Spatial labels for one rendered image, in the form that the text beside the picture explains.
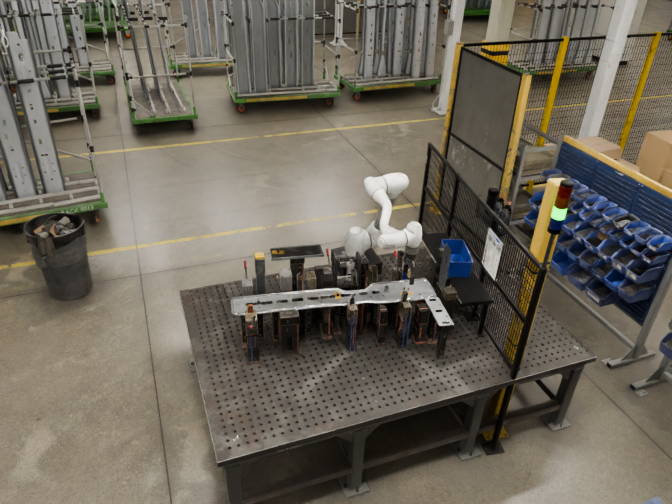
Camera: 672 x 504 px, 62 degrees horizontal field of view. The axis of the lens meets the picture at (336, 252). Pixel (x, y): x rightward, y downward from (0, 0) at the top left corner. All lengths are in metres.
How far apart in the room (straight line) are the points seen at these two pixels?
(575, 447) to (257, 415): 2.33
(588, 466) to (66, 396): 3.83
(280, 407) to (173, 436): 1.12
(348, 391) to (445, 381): 0.62
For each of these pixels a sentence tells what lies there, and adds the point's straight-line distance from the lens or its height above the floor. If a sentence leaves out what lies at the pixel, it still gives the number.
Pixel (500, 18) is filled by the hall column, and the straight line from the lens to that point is 11.02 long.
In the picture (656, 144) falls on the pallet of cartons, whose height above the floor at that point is 0.97.
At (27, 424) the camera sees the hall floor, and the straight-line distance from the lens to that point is 4.73.
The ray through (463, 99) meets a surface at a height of 1.48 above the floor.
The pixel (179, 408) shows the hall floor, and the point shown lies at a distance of 4.48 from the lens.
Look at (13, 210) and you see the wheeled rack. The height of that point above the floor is 0.31.
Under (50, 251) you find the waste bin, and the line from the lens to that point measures 5.42.
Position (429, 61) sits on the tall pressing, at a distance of 11.57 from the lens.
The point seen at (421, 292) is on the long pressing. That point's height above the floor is 1.00.
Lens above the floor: 3.27
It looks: 33 degrees down
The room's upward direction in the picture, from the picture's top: 2 degrees clockwise
